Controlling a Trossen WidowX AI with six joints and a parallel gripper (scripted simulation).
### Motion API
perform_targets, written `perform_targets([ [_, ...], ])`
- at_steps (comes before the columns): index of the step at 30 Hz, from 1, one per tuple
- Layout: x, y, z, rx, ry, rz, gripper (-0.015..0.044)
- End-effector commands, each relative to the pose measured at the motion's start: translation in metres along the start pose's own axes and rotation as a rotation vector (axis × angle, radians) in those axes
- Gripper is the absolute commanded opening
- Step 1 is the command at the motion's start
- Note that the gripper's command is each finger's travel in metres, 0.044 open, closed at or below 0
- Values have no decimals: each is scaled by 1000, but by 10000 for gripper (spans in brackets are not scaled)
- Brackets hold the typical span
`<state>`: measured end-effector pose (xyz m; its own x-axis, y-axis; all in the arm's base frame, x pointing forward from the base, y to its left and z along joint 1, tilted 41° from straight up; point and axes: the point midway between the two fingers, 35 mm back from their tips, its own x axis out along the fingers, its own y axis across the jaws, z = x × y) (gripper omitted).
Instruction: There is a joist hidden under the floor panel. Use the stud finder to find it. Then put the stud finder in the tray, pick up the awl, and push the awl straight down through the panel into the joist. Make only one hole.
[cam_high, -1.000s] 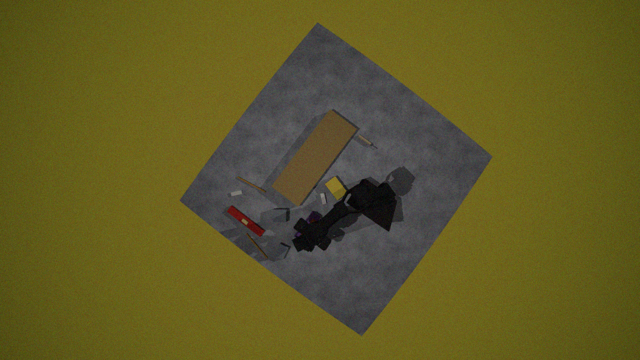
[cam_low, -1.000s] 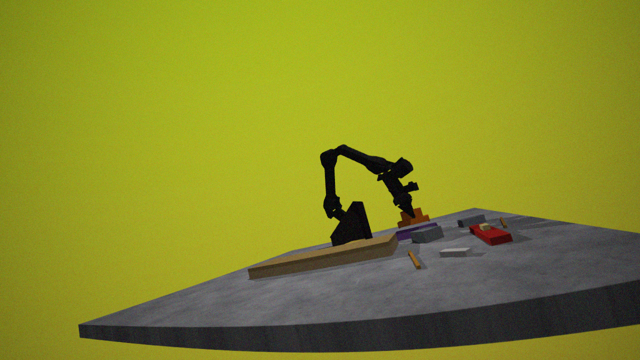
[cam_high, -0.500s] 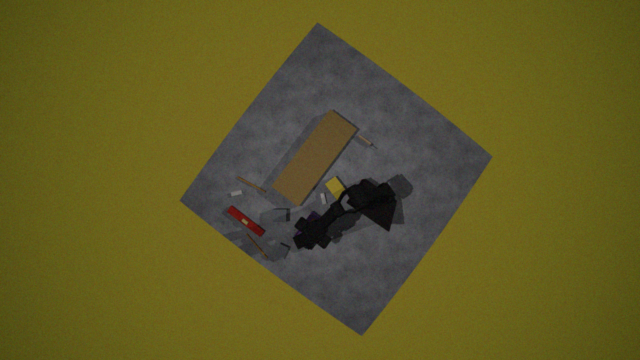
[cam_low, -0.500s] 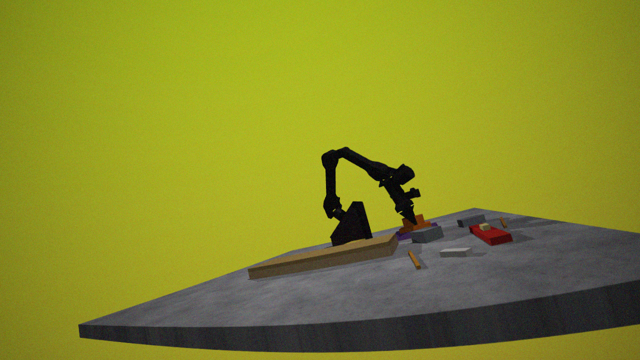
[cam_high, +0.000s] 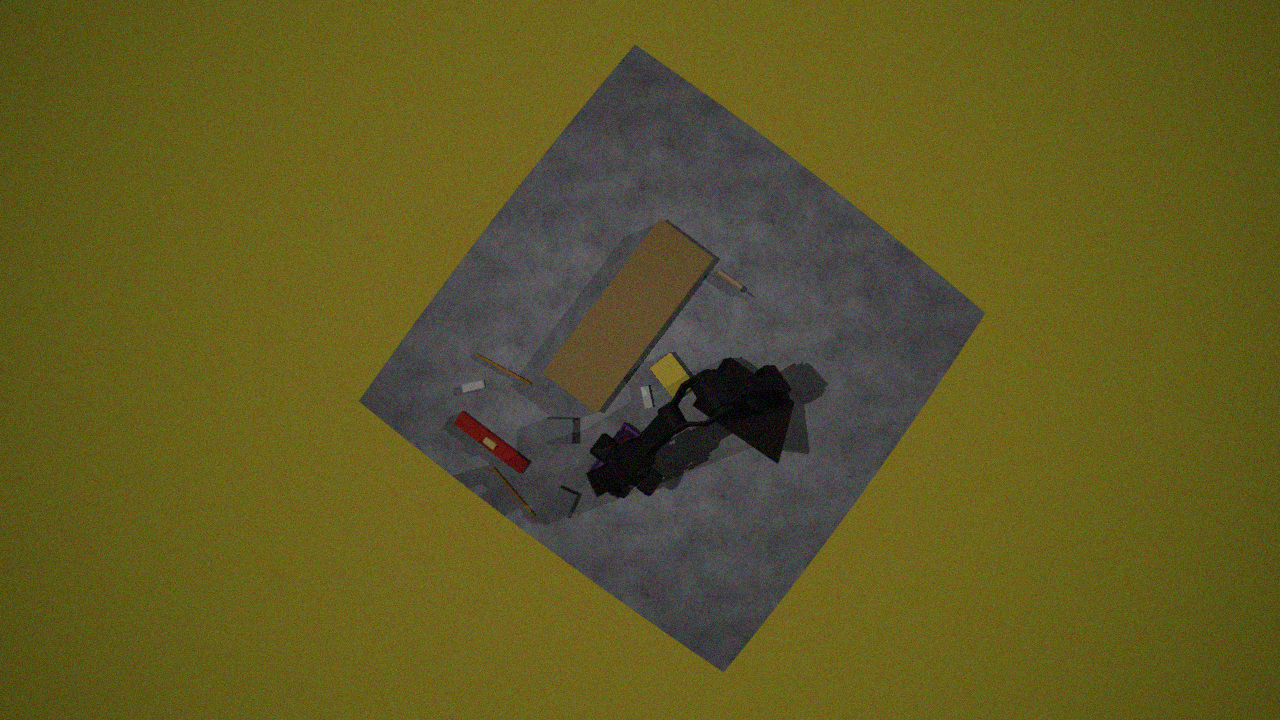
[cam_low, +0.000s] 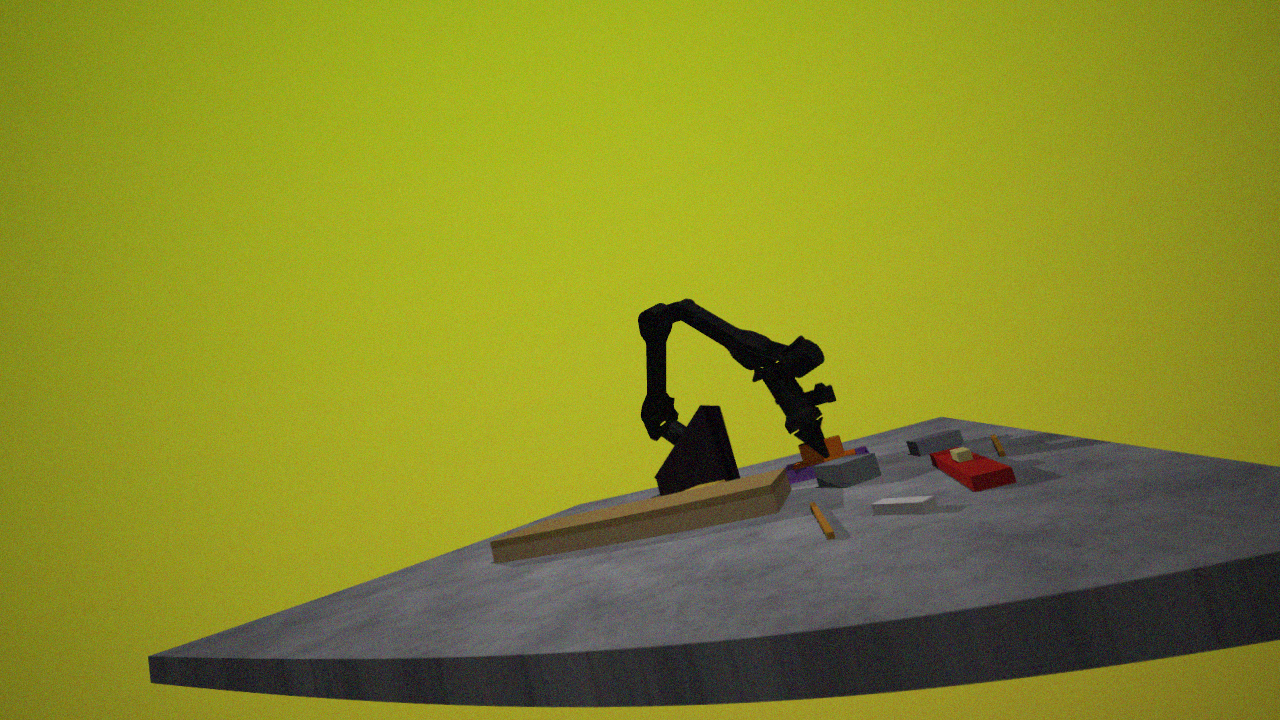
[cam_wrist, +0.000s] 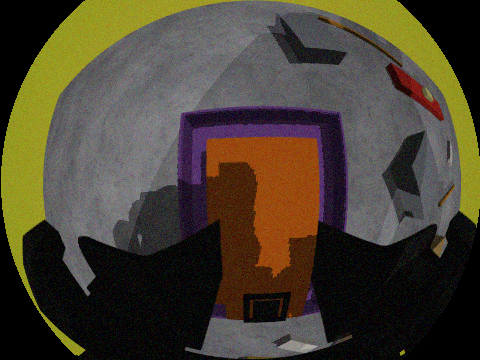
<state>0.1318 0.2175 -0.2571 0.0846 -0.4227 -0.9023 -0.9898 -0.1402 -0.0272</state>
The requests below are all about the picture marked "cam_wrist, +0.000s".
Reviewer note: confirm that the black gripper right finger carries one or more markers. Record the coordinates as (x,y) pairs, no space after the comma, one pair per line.
(349,274)

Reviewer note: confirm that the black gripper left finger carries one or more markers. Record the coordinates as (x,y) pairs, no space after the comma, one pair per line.
(181,281)

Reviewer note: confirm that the red flat block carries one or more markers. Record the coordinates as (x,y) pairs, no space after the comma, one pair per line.
(406,84)

